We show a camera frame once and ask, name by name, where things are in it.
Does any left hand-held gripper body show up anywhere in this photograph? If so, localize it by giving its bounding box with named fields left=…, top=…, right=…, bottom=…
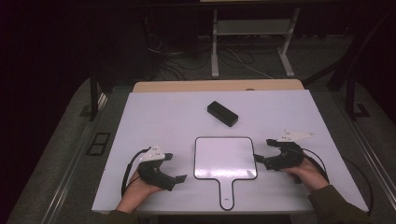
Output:
left=137, top=143, right=177, bottom=192

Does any small whiteboard with handle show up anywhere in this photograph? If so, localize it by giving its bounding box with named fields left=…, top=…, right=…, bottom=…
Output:
left=193, top=135, right=259, bottom=212

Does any black metal stand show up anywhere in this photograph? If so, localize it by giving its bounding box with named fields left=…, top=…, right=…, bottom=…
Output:
left=78, top=73, right=109, bottom=122
left=302, top=7, right=396, bottom=121

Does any black whiteboard eraser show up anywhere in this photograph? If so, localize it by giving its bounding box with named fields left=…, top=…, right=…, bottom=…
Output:
left=206, top=100, right=240, bottom=128

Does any wooden table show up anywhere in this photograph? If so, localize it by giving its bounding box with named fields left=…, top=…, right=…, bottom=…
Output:
left=133, top=78, right=305, bottom=93

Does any person's right hand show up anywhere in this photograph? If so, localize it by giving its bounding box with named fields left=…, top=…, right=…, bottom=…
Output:
left=281, top=158, right=330, bottom=194

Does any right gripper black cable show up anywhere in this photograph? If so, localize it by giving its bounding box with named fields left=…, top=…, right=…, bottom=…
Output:
left=300, top=147, right=331, bottom=185

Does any white floor cable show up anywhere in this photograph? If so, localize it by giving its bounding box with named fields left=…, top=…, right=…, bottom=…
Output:
left=223, top=46, right=275, bottom=80

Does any white metal stand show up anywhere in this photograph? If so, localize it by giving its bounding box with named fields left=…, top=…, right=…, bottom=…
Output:
left=210, top=7, right=302, bottom=79

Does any bundle of black floor cables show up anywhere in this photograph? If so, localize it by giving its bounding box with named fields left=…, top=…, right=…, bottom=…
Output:
left=144, top=29, right=250, bottom=82

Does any long black cable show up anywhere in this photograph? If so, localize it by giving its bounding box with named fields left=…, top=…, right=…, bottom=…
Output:
left=341, top=156, right=375, bottom=217

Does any metal floor rail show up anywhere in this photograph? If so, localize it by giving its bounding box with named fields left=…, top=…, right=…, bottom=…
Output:
left=344, top=115, right=396, bottom=203
left=40, top=92, right=110, bottom=224

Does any person's left hand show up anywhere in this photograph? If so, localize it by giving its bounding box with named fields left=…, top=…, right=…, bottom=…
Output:
left=115, top=169, right=163, bottom=215

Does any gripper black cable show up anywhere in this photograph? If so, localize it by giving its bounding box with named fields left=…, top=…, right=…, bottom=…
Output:
left=120, top=147, right=152, bottom=197
left=300, top=147, right=331, bottom=185

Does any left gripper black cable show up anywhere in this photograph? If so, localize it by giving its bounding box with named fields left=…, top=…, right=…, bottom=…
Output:
left=120, top=147, right=152, bottom=197

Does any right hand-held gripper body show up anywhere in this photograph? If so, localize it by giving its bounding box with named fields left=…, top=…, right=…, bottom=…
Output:
left=264, top=130, right=315, bottom=172

